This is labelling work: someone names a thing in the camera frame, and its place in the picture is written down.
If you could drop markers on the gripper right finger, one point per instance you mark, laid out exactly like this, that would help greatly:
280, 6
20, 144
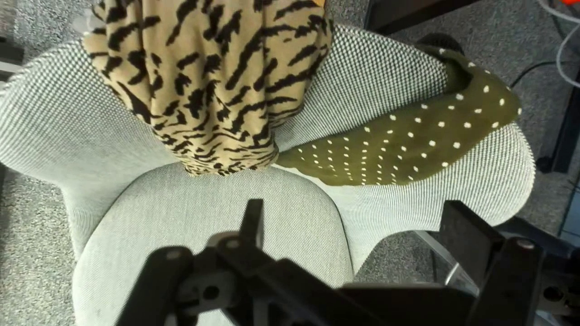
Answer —
503, 267

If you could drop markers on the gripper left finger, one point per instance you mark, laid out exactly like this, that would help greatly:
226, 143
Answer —
253, 267

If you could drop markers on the grey fabric chair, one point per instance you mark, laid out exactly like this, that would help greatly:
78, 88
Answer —
217, 181

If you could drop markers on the animal print cloth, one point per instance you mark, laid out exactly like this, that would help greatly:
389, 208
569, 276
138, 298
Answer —
213, 81

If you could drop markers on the green polka dot cloth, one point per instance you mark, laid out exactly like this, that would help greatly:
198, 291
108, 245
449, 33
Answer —
408, 136

